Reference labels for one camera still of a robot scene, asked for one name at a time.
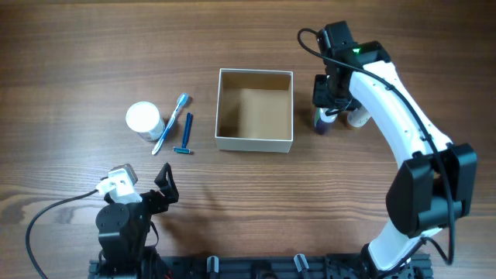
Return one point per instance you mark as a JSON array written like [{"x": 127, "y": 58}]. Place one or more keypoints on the blue white toothbrush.
[{"x": 181, "y": 102}]

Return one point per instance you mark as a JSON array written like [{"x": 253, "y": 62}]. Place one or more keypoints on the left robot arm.
[{"x": 124, "y": 223}]

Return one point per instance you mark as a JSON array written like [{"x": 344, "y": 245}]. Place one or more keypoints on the white cardboard box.
[{"x": 255, "y": 110}]

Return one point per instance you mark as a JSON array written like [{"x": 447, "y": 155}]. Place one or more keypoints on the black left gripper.
[{"x": 156, "y": 198}]

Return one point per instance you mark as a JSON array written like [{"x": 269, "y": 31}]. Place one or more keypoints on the white bamboo print lotion tube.
[{"x": 357, "y": 118}]

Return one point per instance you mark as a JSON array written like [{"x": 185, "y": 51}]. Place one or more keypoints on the cotton swab round container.
[{"x": 145, "y": 119}]

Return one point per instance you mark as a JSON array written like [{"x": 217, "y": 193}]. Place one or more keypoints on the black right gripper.
[{"x": 322, "y": 93}]

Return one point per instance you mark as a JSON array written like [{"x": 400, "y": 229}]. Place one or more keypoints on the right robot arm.
[{"x": 435, "y": 180}]

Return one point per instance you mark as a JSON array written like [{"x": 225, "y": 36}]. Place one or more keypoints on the blue foam soap pump bottle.
[{"x": 322, "y": 123}]

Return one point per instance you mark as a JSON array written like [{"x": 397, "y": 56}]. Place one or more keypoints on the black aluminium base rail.
[{"x": 252, "y": 267}]

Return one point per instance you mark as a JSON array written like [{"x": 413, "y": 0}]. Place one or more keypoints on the blue disposable razor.
[{"x": 187, "y": 130}]

